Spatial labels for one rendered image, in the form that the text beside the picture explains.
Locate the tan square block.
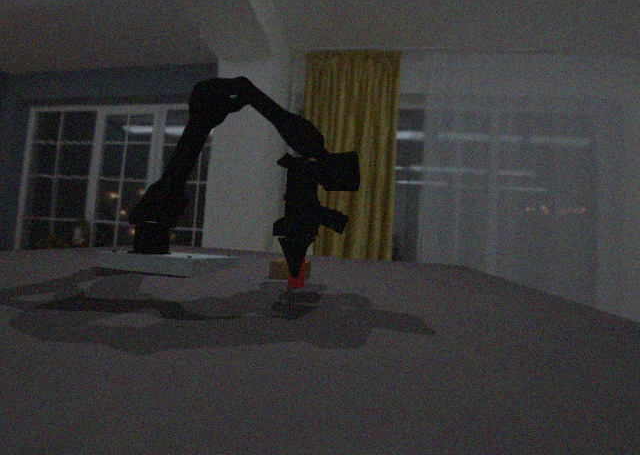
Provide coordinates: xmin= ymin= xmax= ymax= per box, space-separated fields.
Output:
xmin=269 ymin=259 xmax=311 ymax=279

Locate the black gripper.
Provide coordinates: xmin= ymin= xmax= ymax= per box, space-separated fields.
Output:
xmin=273 ymin=188 xmax=318 ymax=278

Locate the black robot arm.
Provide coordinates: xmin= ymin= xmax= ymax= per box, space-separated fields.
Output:
xmin=128 ymin=76 xmax=361 ymax=254

